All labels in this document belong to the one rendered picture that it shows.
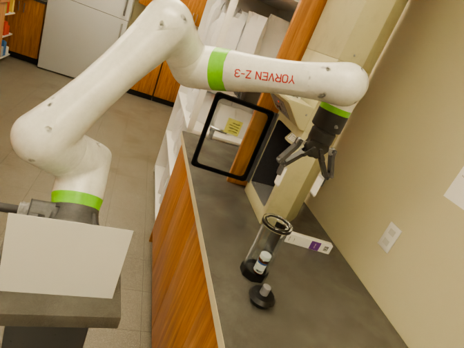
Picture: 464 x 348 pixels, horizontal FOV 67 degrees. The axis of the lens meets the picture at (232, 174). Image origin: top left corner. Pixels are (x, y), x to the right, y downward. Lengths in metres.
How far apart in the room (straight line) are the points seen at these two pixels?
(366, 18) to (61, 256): 1.26
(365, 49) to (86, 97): 1.03
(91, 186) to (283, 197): 0.89
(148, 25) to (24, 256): 0.60
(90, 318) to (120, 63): 0.62
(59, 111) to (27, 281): 0.41
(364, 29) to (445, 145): 0.52
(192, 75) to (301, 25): 0.87
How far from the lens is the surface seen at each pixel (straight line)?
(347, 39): 1.46
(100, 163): 1.00
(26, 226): 0.90
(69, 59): 6.38
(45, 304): 1.01
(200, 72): 0.99
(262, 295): 1.18
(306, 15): 1.78
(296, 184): 1.57
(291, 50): 1.77
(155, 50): 0.89
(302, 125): 1.46
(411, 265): 1.52
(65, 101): 0.88
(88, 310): 1.01
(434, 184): 1.51
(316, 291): 1.41
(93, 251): 0.93
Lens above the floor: 1.68
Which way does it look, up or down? 21 degrees down
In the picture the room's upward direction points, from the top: 23 degrees clockwise
